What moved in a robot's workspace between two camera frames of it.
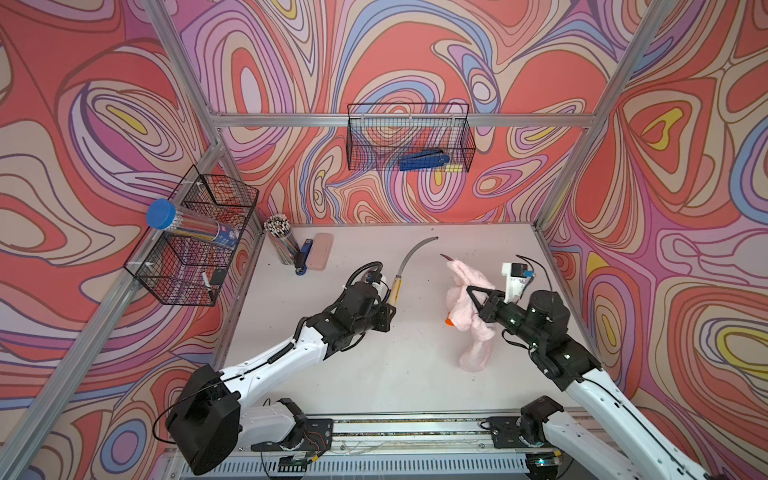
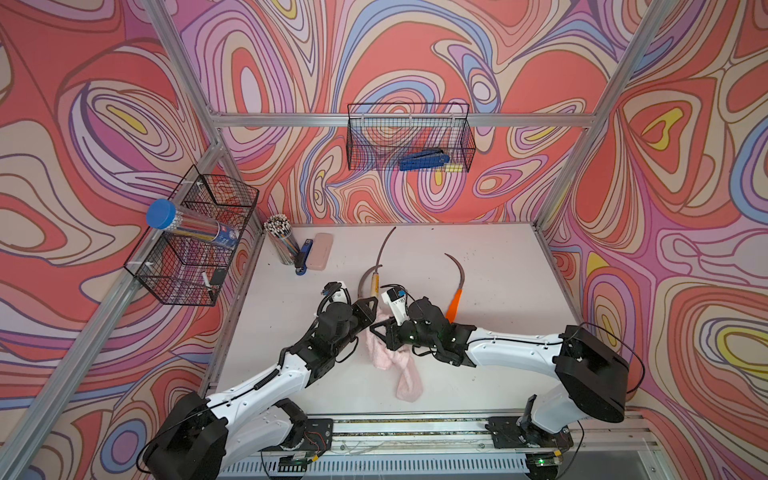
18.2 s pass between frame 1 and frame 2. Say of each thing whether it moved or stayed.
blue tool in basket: stayed
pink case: stayed
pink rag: moved
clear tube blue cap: stayed
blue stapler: stayed
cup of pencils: stayed
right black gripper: moved
